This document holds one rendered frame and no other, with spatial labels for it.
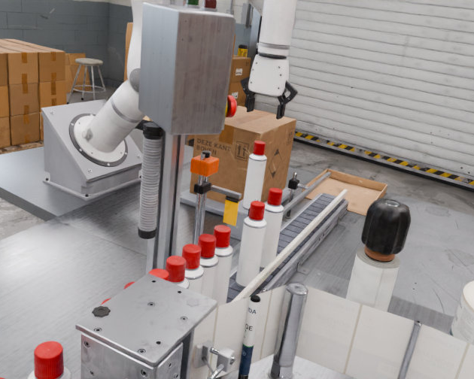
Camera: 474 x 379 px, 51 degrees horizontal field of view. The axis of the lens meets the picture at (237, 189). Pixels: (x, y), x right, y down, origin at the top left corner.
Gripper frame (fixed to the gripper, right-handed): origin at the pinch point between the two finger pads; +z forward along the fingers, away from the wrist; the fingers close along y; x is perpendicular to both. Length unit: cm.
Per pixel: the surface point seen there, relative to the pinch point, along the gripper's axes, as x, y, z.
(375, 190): 71, 23, 38
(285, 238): -4.4, 13.9, 33.4
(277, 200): -22.9, 16.5, 14.8
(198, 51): -59, 14, -20
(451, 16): 397, 0, -35
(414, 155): 397, -1, 101
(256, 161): -2.6, 0.6, 13.9
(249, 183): -2.7, -0.5, 20.9
